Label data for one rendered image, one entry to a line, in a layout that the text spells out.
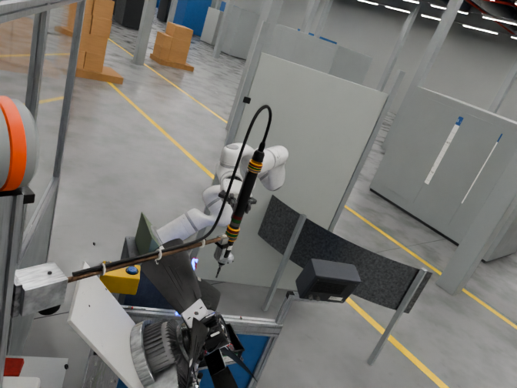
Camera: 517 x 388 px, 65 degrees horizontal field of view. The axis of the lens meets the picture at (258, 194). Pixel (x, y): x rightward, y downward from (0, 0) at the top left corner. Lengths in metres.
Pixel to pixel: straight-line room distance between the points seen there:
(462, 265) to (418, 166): 2.58
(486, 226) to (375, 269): 2.34
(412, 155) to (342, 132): 4.32
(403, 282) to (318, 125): 1.37
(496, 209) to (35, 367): 4.69
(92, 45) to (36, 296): 8.65
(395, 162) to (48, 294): 7.18
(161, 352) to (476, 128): 6.42
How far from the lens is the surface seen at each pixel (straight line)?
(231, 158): 1.48
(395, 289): 3.37
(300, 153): 3.35
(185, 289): 1.44
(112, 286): 1.88
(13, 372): 1.74
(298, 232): 3.27
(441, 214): 7.42
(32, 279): 1.00
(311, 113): 3.26
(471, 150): 7.25
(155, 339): 1.46
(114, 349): 1.37
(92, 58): 9.54
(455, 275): 5.56
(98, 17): 9.38
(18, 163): 0.75
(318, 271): 2.01
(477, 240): 5.40
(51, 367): 1.78
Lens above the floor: 2.20
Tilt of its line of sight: 22 degrees down
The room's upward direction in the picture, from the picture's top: 20 degrees clockwise
